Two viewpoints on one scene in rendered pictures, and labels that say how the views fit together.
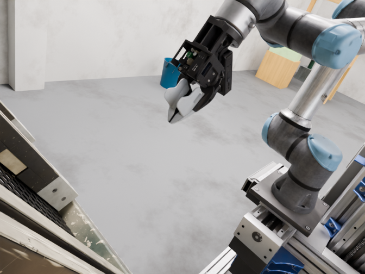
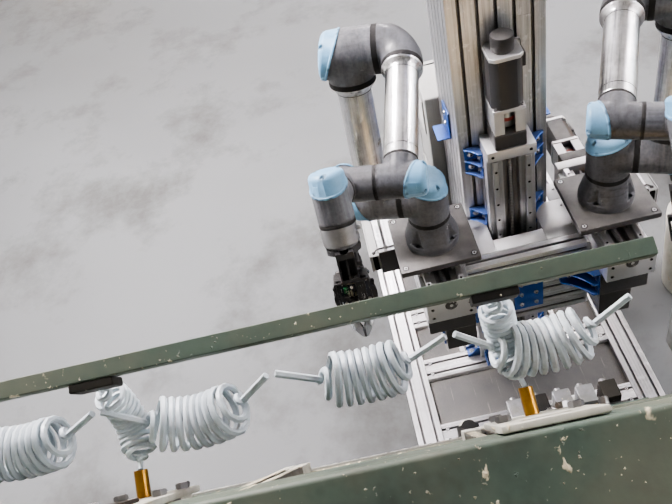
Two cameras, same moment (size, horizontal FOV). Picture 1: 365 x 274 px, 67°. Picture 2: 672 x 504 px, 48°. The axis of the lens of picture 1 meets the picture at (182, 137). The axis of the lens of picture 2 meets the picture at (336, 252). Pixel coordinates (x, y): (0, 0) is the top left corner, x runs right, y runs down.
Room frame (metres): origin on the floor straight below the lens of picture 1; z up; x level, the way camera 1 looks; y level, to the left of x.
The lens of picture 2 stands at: (-0.36, 0.53, 2.56)
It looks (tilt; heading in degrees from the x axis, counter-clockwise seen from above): 45 degrees down; 331
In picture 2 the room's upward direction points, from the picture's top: 16 degrees counter-clockwise
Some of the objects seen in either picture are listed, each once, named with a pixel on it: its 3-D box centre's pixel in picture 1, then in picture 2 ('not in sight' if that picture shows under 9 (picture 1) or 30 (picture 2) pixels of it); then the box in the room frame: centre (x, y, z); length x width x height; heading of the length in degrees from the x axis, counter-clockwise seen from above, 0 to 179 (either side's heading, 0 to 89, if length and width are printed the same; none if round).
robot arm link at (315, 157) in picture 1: (315, 159); (422, 193); (0.81, -0.43, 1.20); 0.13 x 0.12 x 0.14; 43
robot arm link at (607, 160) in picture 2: not in sight; (611, 149); (0.53, -0.85, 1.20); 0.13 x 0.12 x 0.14; 33
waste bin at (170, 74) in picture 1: (170, 73); not in sight; (4.13, 0.50, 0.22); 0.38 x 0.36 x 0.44; 147
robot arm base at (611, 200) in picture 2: not in sight; (606, 182); (0.54, -0.85, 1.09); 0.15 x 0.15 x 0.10
